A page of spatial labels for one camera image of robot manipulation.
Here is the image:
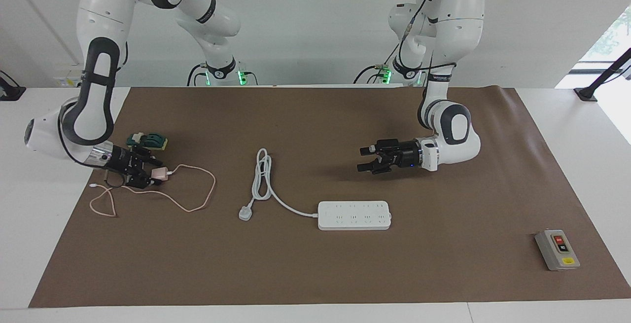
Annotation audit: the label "black base cables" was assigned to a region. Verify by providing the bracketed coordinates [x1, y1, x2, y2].
[186, 62, 259, 87]
[352, 63, 395, 86]

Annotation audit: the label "white power strip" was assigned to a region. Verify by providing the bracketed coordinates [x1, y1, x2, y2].
[317, 201, 392, 231]

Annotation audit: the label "black right base cables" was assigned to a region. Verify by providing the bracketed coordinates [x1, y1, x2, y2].
[186, 62, 259, 87]

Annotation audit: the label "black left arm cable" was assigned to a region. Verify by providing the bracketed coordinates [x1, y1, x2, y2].
[394, 0, 456, 84]

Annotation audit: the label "grey on off switch box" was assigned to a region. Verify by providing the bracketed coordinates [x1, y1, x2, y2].
[535, 229, 581, 271]

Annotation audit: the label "white power cord with plug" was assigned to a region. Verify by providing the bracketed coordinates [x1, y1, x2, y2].
[239, 148, 320, 221]

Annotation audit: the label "brown paper table mat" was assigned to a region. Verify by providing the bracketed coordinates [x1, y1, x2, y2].
[29, 85, 631, 309]

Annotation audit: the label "black left base cables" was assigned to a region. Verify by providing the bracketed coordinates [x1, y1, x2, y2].
[352, 63, 395, 86]

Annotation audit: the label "green rectangular block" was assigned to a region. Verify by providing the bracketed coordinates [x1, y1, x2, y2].
[126, 132, 169, 151]

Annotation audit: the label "bright window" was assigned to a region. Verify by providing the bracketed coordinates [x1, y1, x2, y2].
[555, 6, 631, 146]

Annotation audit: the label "pink usb cable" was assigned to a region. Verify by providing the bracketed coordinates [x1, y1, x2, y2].
[89, 164, 216, 217]

